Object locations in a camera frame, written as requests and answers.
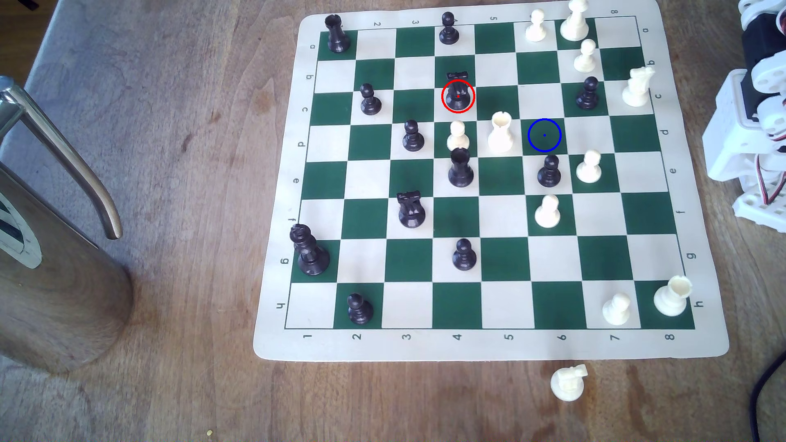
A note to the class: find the black chess knight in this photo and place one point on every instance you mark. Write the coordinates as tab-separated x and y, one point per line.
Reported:
411	213
458	98

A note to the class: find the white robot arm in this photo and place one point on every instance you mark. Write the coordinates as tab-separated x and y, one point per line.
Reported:
731	123

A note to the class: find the black chess pawn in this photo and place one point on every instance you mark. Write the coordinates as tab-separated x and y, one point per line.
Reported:
587	97
549	175
360	312
449	32
465	258
413	140
370	103

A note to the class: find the black chess king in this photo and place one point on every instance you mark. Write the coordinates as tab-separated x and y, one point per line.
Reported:
312	258

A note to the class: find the white chess pawn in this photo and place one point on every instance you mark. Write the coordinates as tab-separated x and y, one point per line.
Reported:
536	29
457	140
616	312
589	170
586	60
547	215

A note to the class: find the white chess rook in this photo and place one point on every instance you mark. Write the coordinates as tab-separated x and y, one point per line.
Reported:
500	138

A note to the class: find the green white chess mat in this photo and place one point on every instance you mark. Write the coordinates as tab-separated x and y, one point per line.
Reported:
503	344

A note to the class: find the white chess knight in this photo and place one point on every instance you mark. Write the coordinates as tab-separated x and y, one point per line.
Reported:
568	385
636	91

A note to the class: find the small black object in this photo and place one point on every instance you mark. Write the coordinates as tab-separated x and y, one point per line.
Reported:
27	3

